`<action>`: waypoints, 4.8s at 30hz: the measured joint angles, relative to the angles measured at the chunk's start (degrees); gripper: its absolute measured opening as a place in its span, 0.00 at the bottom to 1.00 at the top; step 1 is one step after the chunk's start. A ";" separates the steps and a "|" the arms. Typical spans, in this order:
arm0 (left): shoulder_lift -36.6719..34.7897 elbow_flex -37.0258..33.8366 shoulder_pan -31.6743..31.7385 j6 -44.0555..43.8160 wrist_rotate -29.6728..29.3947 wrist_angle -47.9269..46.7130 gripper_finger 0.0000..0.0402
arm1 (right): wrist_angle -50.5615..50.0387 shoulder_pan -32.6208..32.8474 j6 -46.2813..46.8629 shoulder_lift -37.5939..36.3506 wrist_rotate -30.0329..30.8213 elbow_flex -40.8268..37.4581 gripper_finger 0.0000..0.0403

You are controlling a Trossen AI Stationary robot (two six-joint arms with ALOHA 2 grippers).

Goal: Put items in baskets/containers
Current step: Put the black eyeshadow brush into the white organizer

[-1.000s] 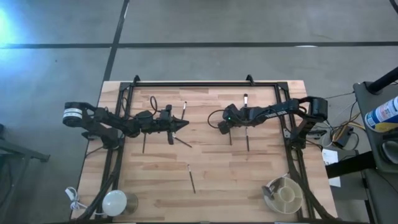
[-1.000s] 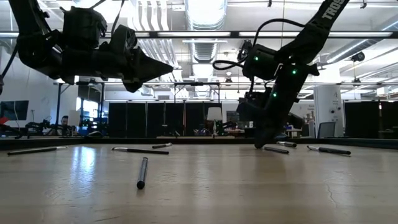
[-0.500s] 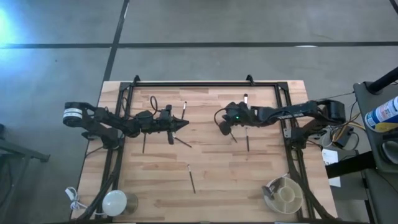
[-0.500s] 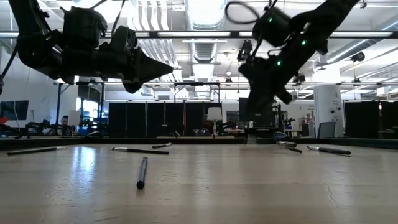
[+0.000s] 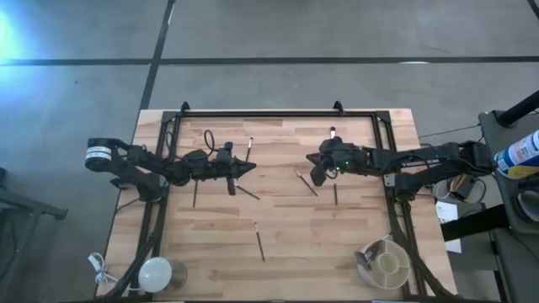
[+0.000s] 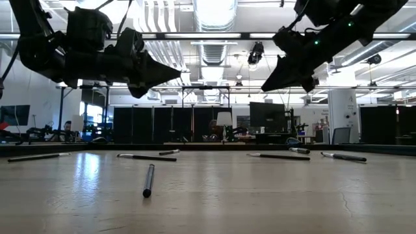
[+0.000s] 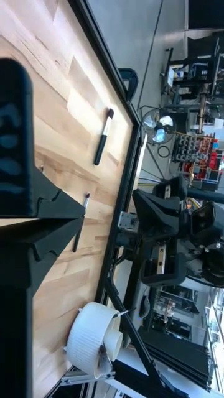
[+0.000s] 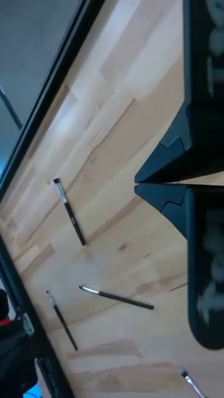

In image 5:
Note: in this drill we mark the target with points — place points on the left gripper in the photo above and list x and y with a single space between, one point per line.
223 166

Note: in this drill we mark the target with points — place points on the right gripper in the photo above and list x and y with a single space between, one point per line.
341 155

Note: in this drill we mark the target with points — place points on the thin black makeup brush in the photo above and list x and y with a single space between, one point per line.
249 149
247 192
195 193
335 193
306 183
259 242

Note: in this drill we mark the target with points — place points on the white-tipped black makeup brush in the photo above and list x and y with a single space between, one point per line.
332 132

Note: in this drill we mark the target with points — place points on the large fluffy makeup brush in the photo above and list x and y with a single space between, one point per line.
365 258

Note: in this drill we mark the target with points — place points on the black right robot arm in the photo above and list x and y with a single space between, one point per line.
421 162

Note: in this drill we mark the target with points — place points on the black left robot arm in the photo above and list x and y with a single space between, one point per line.
139 162

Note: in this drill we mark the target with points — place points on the round beige divided container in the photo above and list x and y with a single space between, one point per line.
393 269

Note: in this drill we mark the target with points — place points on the white dome table lamp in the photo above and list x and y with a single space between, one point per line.
156 273

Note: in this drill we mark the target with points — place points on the white paper sheet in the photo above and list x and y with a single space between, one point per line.
446 212

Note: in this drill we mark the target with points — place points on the black flat bar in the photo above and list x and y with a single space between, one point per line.
471 223

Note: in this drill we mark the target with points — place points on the white and blue spray can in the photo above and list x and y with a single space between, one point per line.
520 153

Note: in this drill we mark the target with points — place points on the black pole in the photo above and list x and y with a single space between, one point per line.
518 111

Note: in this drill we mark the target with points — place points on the grey round cup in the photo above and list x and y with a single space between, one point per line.
530 206

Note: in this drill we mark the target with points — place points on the black floor stand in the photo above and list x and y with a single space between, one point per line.
25 206

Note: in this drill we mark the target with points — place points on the grey side cart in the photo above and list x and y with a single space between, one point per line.
518 252

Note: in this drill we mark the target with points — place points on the black metal table frame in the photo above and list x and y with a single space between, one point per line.
273 113

